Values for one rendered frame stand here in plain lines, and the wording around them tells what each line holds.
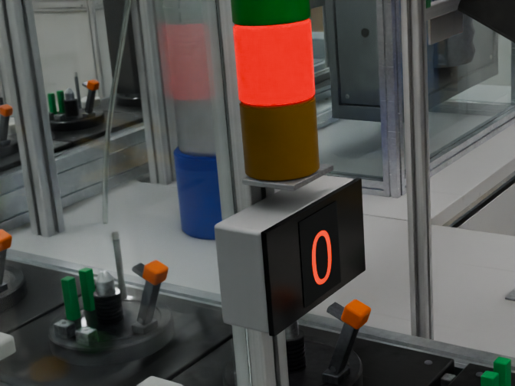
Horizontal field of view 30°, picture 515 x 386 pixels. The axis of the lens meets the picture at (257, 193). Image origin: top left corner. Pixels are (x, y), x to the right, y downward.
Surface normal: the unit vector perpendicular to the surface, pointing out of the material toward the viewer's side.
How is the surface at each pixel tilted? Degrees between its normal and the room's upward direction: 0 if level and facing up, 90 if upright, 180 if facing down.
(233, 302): 90
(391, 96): 90
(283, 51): 90
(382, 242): 0
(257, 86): 90
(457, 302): 0
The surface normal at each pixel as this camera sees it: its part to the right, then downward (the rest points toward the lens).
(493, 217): 0.82, 0.11
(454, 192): -0.07, -0.95
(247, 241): -0.57, 0.29
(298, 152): 0.45, 0.24
